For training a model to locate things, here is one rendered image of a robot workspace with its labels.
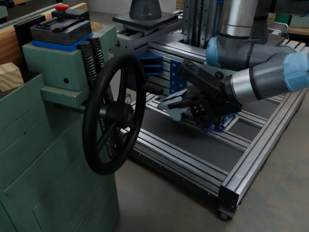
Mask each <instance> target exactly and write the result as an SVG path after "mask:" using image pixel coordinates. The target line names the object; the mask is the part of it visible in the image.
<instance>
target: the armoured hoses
mask: <svg viewBox="0 0 309 232"><path fill-rule="evenodd" d="M88 40H89V41H81V42H80V43H78V47H79V49H80V50H81V52H82V55H83V56H82V57H83V60H84V65H85V68H86V73H87V74H86V75H87V78H88V82H89V85H90V86H89V87H90V89H91V88H92V85H93V83H94V81H95V79H96V77H97V72H98V73H99V72H100V70H101V69H102V67H103V66H104V65H105V61H104V56H103V52H102V47H101V42H100V38H99V35H91V36H89V37H88ZM90 43H91V45H90ZM91 46H92V48H91ZM92 50H93V53H94V54H93V55H94V58H95V63H96V66H95V64H94V61H93V56H92ZM95 67H96V68H97V69H95ZM96 70H97V72H96ZM104 101H105V104H110V103H112V102H113V101H114V99H113V95H112V91H111V86H110V84H109V86H108V88H107V90H106V93H105V96H104ZM98 121H99V123H100V127H101V131H102V134H103V133H104V131H105V130H106V128H107V126H108V123H107V121H106V119H103V118H98ZM128 134H129V132H126V133H125V134H124V135H123V136H122V134H121V130H120V128H118V127H116V128H115V130H114V131H113V136H114V140H115V143H116V146H117V147H116V148H115V147H114V142H113V138H112V135H110V137H109V138H108V140H107V141H106V143H105V146H106V150H107V153H108V156H109V158H110V159H111V160H113V159H114V158H115V157H116V156H117V154H118V153H119V152H120V150H121V148H122V146H123V145H124V143H125V141H126V138H127V136H128Z"/></svg>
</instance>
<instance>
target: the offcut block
mask: <svg viewBox="0 0 309 232"><path fill-rule="evenodd" d="M22 85H24V82H23V78H22V75H21V72H20V69H19V68H18V67H17V66H16V65H15V64H13V63H12V62H10V63H6V64H2V65H0V89H1V91H3V92H4V91H7V90H10V89H13V88H16V87H19V86H22Z"/></svg>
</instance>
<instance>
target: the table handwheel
mask: <svg viewBox="0 0 309 232"><path fill-rule="evenodd" d="M129 66H130V67H131V69H132V71H133V73H134V76H135V81H136V106H135V112H134V110H133V107H132V105H131V104H128V103H125V100H126V84H127V77H128V70H129ZM120 68H121V75H120V88H119V95H118V101H113V102H112V103H110V104H104V103H102V102H103V98H104V96H105V93H106V90H107V88H108V86H109V84H110V82H111V80H112V78H113V77H114V75H115V74H116V72H117V71H118V70H119V69H120ZM143 84H144V85H146V78H145V72H144V69H143V66H142V64H141V62H140V61H139V59H138V58H137V57H136V56H135V55H133V54H131V53H128V52H122V53H119V54H116V55H115V56H113V57H112V58H111V59H110V60H108V61H107V63H106V64H105V65H104V66H103V67H102V69H101V70H100V72H99V73H98V75H97V77H96V79H95V81H94V83H93V85H92V88H91V90H90V93H89V96H88V99H87V100H85V101H84V102H83V103H82V104H81V105H80V106H79V107H77V108H76V107H72V106H68V105H63V104H58V103H54V105H55V107H56V108H60V109H64V110H69V111H73V112H78V113H81V114H84V117H83V125H82V145H83V152H84V156H85V159H86V162H87V164H88V166H89V167H90V168H91V170H92V171H93V172H95V173H97V174H98V175H110V174H112V173H114V172H116V171H117V170H118V169H119V168H120V167H121V166H122V165H123V164H124V163H125V161H126V160H127V159H128V157H129V155H130V153H131V152H132V150H133V148H134V145H135V143H136V141H137V138H138V135H139V132H140V129H141V126H142V122H143V117H144V112H145V105H146V92H145V91H142V90H141V87H142V85H143ZM98 118H103V119H106V121H107V123H108V126H107V128H106V130H105V131H104V133H103V134H102V136H101V137H100V139H99V140H98V142H97V125H98ZM116 127H118V128H123V129H126V128H127V127H129V128H130V131H129V134H128V136H127V138H126V141H125V143H124V145H123V146H122V148H121V150H120V152H119V153H118V154H117V156H116V157H115V158H114V159H113V160H112V161H110V162H108V163H103V162H102V160H101V158H100V156H99V152H100V151H101V149H102V148H103V146H104V145H105V143H106V141H107V140H108V138H109V137H110V135H111V134H112V132H113V131H114V130H115V128H116Z"/></svg>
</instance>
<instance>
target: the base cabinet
mask: <svg viewBox="0 0 309 232"><path fill-rule="evenodd" d="M83 117H84V114H82V115H81V116H80V117H78V118H77V119H76V120H75V121H74V122H73V123H72V124H71V125H70V126H69V127H68V128H67V129H66V130H65V131H64V132H63V133H62V134H61V135H60V136H59V137H58V138H57V139H56V140H55V141H54V142H53V143H52V144H51V145H50V146H49V147H48V148H47V149H46V150H45V151H44V152H43V153H42V154H41V155H40V156H39V157H38V158H37V159H36V160H35V161H34V162H33V163H32V164H31V165H30V166H29V167H28V168H27V169H26V170H25V171H24V172H23V173H22V174H21V175H20V176H19V177H18V178H17V179H16V180H15V181H14V182H13V183H12V184H11V185H10V186H9V187H8V188H7V189H6V190H4V191H3V190H1V189H0V232H112V230H113V228H114V226H115V224H116V222H117V220H118V218H119V217H120V210H119V203H118V196H117V188H116V181H115V174H114V173H112V174H110V175H98V174H97V173H95V172H93V171H92V170H91V168H90V167H89V166H88V164H87V162H86V159H85V156H84V152H83V145H82V125H83ZM99 156H100V158H101V160H102V162H103V163H108V162H110V161H112V160H111V159H110V158H109V156H108V153H107V150H106V146H105V145H104V146H103V148H102V149H101V151H100V152H99Z"/></svg>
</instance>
